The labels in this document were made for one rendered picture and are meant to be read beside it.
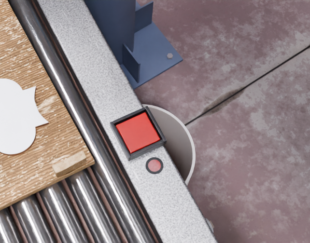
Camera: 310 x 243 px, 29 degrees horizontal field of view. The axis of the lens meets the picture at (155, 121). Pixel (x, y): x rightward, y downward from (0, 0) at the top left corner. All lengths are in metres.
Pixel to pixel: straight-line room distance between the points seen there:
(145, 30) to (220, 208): 0.71
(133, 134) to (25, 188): 0.21
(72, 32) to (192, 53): 1.09
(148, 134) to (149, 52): 1.15
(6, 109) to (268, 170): 1.19
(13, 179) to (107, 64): 0.28
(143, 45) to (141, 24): 0.08
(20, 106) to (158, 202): 0.29
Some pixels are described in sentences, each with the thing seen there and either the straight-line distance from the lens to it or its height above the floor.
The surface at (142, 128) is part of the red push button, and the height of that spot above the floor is 0.93.
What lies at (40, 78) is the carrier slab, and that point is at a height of 0.94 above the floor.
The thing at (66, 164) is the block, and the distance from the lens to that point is 1.02.
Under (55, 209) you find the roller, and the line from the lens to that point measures 1.05.
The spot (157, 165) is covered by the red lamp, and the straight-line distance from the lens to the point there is 1.07.
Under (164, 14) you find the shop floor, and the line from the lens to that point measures 2.31.
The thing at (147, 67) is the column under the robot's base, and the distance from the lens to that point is 2.18.
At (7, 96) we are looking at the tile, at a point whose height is 0.94.
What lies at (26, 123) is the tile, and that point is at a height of 0.94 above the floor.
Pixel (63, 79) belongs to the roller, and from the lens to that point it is 1.13.
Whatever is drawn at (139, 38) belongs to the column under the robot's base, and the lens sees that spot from 2.23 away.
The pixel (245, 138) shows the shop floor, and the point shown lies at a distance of 2.11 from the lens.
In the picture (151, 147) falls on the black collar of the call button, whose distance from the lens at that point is 1.06.
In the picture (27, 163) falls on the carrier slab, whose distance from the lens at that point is 1.06.
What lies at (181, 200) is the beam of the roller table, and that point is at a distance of 1.05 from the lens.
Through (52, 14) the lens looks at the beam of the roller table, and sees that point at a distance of 1.21.
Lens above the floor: 1.92
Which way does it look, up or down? 66 degrees down
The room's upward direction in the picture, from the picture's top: 8 degrees clockwise
